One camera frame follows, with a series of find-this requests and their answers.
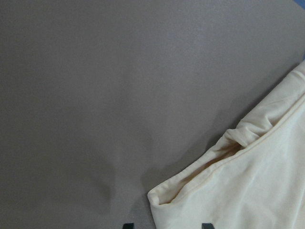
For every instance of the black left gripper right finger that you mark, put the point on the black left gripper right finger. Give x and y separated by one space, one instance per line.
207 226

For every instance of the cream long-sleeve printed shirt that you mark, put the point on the cream long-sleeve printed shirt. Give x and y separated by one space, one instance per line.
252 178

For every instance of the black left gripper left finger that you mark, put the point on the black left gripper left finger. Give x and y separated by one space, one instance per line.
128 226

